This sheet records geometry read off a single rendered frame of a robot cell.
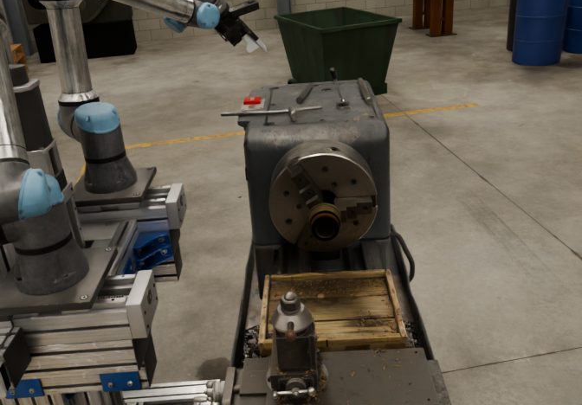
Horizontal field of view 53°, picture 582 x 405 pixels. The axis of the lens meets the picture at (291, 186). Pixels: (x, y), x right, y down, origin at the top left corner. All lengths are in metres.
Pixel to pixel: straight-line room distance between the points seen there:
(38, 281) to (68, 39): 0.75
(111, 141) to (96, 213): 0.22
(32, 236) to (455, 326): 2.18
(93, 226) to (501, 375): 1.82
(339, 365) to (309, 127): 0.79
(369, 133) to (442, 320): 1.46
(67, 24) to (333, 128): 0.81
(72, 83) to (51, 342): 0.76
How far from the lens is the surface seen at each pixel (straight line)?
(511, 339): 2.95
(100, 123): 1.67
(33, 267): 1.30
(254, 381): 1.26
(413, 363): 1.29
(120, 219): 1.76
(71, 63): 1.78
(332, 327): 1.51
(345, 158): 1.61
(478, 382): 2.71
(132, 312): 1.30
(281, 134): 1.77
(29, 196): 0.97
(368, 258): 1.82
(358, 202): 1.63
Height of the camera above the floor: 1.82
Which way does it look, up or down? 24 degrees down
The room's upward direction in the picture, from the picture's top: 4 degrees counter-clockwise
